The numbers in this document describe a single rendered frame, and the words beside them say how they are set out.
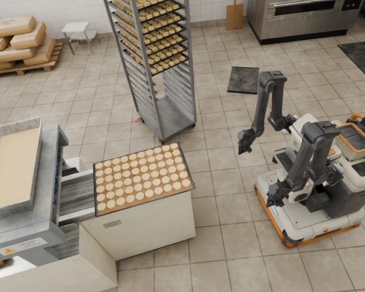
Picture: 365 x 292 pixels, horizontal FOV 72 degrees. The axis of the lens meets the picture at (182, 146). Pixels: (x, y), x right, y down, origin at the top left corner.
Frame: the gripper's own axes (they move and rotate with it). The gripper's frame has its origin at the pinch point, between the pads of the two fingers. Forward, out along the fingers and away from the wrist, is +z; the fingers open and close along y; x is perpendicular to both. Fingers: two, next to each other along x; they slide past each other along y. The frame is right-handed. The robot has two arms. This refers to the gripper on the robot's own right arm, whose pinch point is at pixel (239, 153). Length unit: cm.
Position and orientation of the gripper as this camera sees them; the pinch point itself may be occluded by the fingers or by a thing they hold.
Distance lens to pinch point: 186.4
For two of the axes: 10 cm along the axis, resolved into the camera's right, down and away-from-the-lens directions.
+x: 9.1, 0.6, 4.2
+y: 2.5, 7.2, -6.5
